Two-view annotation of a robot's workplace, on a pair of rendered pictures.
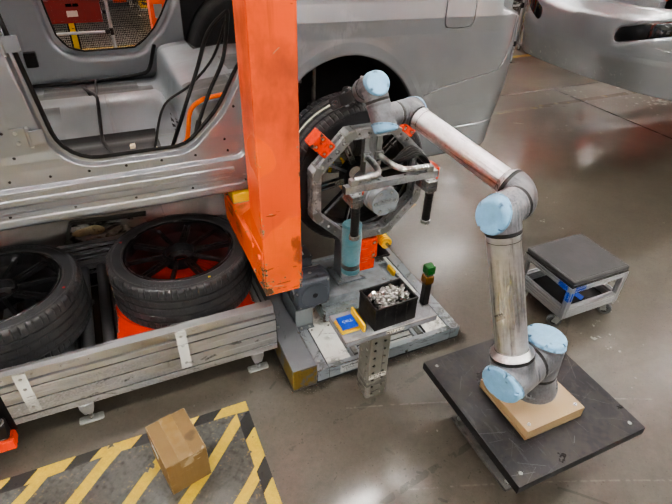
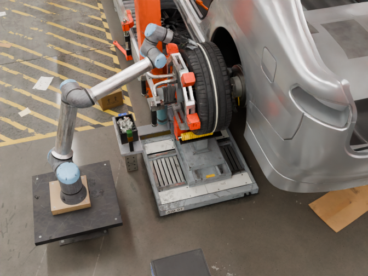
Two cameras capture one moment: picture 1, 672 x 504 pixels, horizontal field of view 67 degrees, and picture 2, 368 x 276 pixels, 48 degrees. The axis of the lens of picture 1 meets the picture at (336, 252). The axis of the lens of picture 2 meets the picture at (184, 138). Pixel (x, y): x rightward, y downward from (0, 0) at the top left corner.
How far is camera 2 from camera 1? 3.54 m
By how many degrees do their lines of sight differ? 71
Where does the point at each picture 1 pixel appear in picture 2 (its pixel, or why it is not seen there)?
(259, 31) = not seen: outside the picture
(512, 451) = (47, 179)
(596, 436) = (39, 217)
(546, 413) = (55, 193)
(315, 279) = (170, 115)
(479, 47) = (274, 105)
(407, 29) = (247, 46)
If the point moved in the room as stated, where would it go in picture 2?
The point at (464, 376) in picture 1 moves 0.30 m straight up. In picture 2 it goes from (94, 173) to (87, 148)
